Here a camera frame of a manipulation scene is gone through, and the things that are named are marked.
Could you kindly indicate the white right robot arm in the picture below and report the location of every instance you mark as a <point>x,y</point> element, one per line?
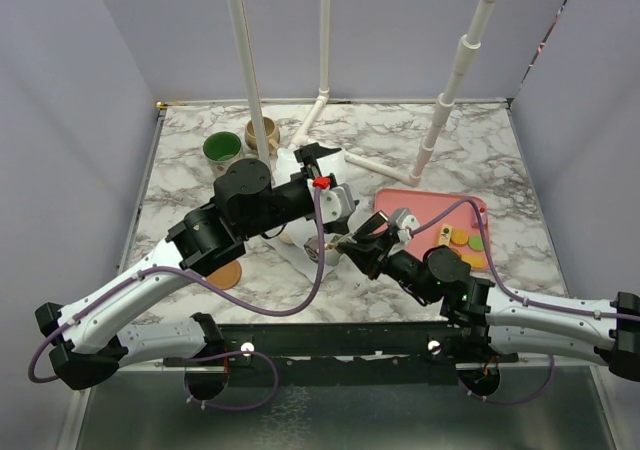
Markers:
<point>603,332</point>

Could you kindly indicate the yellow sponge cake square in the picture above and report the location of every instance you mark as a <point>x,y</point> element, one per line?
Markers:
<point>444,235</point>

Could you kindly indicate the wooden coaster near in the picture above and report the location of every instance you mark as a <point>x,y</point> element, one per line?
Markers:
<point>227,276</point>

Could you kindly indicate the yellow rectangular biscuit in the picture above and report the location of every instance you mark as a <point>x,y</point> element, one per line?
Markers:
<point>477,262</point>

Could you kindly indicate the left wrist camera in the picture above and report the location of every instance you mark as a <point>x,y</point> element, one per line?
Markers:
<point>333,198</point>

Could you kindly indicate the orange sandwich biscuit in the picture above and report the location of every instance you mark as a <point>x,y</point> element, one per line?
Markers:
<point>459,237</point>

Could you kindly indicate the green interior mug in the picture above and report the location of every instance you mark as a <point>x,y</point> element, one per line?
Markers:
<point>221,150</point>

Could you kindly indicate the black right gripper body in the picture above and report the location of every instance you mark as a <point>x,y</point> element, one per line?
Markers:
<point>402,266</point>

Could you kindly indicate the middle white pvc pole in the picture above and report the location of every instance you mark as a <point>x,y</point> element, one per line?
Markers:
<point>300,136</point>

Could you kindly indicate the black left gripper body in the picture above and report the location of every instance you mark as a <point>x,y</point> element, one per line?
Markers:
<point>310,159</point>

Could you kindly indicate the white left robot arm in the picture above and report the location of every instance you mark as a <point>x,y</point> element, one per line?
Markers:
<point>89,340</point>

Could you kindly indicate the left white pvc pole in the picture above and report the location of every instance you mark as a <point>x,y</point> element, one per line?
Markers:
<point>242,37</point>

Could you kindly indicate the three tier white stand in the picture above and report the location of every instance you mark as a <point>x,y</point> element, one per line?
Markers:
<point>303,241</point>

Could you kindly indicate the green round biscuit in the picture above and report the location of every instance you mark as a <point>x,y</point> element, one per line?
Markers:
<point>476,243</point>

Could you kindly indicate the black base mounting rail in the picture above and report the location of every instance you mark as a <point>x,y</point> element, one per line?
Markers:
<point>350,354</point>

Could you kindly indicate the white round cake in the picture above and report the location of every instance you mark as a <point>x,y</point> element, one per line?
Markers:
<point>285,238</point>

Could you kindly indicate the pink serving tray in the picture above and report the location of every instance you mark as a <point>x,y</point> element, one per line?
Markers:
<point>425,206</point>

